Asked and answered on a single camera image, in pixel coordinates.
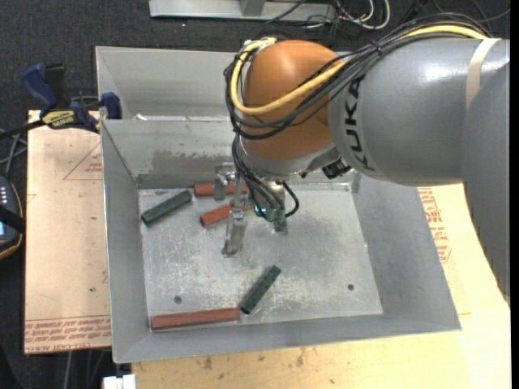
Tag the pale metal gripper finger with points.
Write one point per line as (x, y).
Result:
(235, 235)
(220, 186)

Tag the red-brown flat block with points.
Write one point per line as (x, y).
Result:
(215, 216)
(204, 189)
(194, 318)

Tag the grey metal bin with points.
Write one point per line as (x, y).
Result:
(308, 257)

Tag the brown cardboard board, red print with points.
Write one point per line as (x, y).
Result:
(65, 225)

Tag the dark green flat block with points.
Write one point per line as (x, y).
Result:
(166, 208)
(261, 289)

